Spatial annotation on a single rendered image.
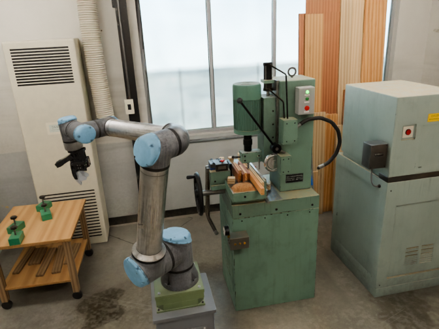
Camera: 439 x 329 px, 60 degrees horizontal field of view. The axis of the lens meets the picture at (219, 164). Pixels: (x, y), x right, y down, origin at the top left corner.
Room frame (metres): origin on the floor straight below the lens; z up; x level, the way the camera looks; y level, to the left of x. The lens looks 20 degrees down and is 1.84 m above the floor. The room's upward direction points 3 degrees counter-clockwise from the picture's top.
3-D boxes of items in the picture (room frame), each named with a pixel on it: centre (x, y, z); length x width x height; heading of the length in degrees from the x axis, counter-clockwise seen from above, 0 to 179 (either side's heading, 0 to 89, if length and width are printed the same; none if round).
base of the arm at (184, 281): (1.59, 0.23, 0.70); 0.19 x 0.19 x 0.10
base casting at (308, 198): (2.35, -0.31, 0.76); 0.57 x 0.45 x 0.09; 100
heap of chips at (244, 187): (2.11, -0.14, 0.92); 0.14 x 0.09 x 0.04; 100
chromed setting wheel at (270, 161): (2.22, -0.34, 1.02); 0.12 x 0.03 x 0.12; 100
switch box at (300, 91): (2.24, -0.53, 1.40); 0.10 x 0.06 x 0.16; 100
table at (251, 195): (2.35, -0.07, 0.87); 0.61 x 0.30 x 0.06; 10
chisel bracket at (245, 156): (2.33, -0.21, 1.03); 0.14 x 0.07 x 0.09; 100
